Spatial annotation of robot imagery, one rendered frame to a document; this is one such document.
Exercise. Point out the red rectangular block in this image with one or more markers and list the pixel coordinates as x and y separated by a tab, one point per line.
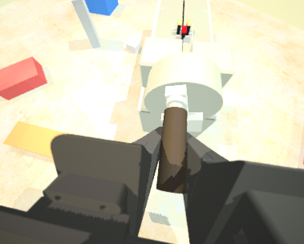
20	78

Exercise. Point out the small white cube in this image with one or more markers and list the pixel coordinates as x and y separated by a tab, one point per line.
133	45

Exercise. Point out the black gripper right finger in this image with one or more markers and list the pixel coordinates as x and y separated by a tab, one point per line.
215	185

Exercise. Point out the blue rectangular block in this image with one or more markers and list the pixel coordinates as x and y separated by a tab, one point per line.
102	7

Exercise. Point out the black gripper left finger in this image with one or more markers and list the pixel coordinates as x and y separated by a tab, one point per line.
133	164

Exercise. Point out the white rectangular bar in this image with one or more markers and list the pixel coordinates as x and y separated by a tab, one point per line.
84	16

